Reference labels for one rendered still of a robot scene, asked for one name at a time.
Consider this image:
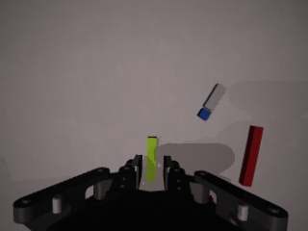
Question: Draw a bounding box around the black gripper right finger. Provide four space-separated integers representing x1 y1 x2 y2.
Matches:
164 156 289 231

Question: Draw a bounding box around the grey rod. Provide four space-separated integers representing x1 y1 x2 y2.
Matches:
202 84 226 111

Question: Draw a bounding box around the dark red rod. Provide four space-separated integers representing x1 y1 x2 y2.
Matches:
239 125 264 187

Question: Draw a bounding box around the small blue cube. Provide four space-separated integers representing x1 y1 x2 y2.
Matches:
197 108 211 120

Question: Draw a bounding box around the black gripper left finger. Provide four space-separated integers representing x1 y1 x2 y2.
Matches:
13 155 142 231

